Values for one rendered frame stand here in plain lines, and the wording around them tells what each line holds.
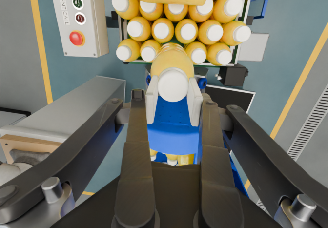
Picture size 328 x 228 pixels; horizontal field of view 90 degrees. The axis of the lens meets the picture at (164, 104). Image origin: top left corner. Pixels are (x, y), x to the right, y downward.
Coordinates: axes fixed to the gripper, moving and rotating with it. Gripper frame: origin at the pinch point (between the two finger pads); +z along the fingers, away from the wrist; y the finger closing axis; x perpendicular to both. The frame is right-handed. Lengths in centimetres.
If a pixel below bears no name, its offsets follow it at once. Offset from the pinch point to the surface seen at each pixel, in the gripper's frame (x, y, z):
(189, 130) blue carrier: -17.2, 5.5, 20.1
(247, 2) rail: 16, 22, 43
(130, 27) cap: 7.1, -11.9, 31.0
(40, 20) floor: 10, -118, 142
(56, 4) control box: 11.6, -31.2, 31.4
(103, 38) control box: 3.6, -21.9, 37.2
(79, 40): 3.1, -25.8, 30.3
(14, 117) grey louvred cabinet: -83, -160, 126
